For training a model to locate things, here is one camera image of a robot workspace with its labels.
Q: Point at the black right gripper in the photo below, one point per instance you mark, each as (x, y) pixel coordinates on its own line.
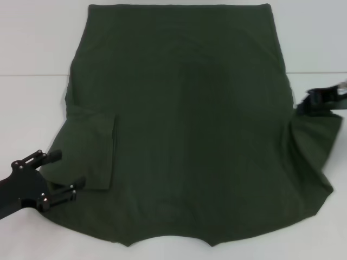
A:
(339, 100)

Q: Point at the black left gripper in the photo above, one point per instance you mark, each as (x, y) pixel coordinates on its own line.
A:
(24, 187)

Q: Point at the dark green t-shirt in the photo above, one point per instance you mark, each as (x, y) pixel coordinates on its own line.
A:
(176, 108)

